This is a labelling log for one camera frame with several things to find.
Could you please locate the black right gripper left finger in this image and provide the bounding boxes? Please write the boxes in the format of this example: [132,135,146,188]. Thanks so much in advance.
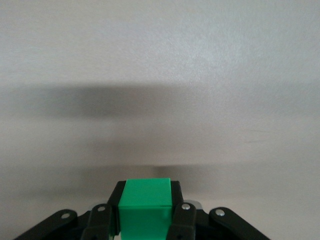
[14,181,127,240]

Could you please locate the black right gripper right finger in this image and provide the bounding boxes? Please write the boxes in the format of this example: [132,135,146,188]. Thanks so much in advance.
[166,180,270,240]

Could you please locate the green cube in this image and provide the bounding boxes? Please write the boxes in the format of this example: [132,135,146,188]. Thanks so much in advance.
[117,177,172,240]

